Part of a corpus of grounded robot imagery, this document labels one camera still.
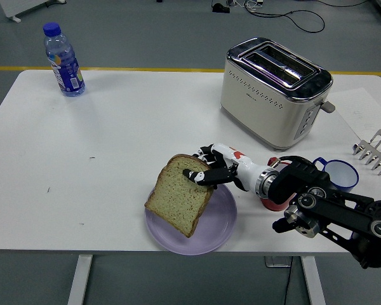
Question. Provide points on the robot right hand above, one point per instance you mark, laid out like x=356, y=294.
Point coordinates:
x=246, y=168

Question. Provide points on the cream and chrome toaster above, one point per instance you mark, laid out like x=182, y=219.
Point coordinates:
x=257, y=105

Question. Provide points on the bread slice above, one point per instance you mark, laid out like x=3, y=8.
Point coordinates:
x=177, y=200

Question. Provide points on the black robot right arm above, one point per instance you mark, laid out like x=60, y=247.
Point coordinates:
x=304, y=181

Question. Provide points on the purple plate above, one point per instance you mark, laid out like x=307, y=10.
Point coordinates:
x=216, y=222

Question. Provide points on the red mug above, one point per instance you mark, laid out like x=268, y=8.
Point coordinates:
x=273, y=206

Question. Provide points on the blue mug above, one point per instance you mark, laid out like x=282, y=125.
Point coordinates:
x=343, y=174

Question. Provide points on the metal toast rack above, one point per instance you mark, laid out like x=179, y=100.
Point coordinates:
x=373, y=159

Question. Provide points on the white table leg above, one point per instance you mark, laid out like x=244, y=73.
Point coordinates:
x=313, y=279
x=80, y=279

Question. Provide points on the black table control panel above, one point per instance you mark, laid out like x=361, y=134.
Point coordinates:
x=366, y=259

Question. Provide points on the blue-capped water bottle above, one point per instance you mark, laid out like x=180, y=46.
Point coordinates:
x=66, y=66

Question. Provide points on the clear bracket under table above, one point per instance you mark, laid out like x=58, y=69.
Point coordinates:
x=274, y=262

